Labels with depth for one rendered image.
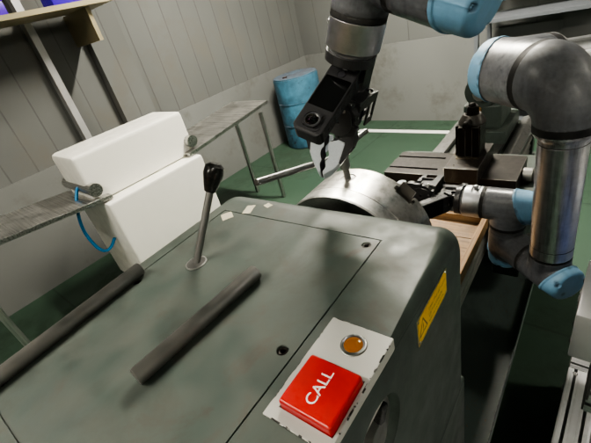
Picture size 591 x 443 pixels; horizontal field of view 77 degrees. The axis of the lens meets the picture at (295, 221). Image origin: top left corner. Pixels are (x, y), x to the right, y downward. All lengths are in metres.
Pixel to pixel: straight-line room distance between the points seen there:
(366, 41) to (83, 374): 0.55
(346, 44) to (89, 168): 2.20
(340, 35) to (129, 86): 3.32
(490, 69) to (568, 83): 0.14
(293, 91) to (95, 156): 2.54
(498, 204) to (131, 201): 2.15
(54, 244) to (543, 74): 3.50
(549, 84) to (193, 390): 0.66
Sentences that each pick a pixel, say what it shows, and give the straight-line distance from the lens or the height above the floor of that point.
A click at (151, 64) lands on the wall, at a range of 3.99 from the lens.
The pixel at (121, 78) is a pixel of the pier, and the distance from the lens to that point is 3.74.
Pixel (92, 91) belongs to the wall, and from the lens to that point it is 3.72.
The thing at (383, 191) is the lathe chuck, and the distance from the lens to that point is 0.77.
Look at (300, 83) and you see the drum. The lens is 4.45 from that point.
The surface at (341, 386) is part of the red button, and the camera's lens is 0.39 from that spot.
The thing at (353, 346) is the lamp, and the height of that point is 1.26.
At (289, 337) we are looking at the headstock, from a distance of 0.45.
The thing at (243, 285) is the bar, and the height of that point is 1.27.
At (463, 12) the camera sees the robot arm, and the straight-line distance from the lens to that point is 0.45.
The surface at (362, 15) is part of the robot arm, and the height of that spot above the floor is 1.55.
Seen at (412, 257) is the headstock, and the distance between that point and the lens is 0.53.
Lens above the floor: 1.58
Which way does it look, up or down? 30 degrees down
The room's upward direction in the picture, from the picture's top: 15 degrees counter-clockwise
